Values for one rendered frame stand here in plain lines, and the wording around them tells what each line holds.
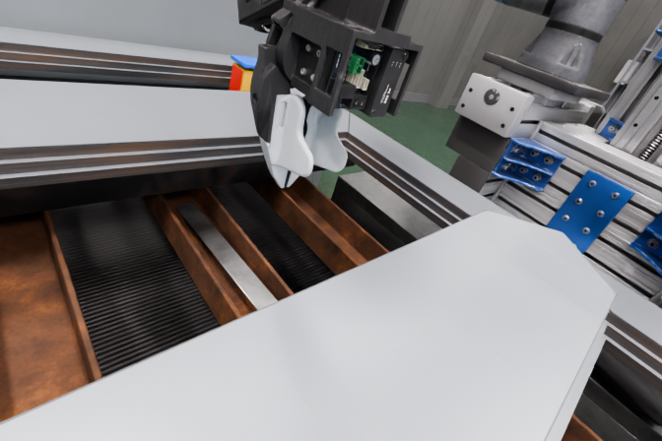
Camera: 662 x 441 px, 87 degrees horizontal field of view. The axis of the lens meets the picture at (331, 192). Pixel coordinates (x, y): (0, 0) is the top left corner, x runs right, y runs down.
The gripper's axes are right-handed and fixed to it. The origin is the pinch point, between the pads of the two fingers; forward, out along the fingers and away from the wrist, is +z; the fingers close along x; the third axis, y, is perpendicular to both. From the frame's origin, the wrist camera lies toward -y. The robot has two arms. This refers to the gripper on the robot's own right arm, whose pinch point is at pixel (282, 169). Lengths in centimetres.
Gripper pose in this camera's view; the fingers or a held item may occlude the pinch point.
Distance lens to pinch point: 32.8
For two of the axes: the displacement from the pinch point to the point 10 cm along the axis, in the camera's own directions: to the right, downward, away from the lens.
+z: -2.8, 8.2, 4.9
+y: 6.3, 5.5, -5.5
